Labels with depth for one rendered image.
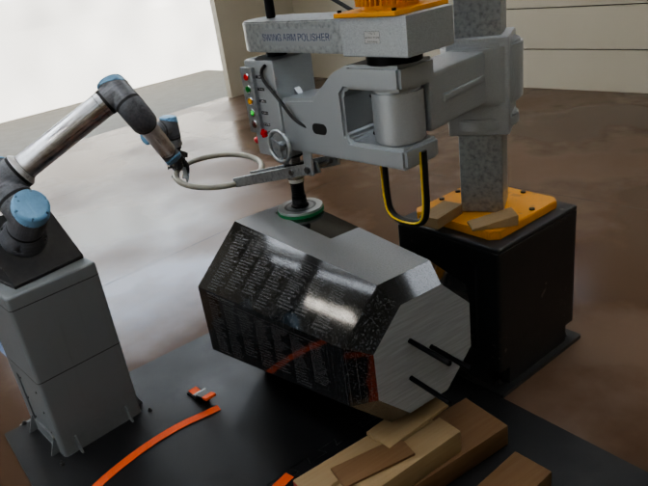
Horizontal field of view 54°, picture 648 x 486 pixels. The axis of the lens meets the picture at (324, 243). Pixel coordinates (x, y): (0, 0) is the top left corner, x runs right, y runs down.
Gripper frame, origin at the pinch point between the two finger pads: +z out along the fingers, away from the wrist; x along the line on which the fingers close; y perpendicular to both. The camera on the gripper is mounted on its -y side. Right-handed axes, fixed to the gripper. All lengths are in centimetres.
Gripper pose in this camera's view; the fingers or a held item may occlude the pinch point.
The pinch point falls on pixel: (183, 179)
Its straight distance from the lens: 361.0
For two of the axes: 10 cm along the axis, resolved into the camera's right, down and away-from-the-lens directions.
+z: 0.9, 8.7, 4.8
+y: -2.8, 4.8, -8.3
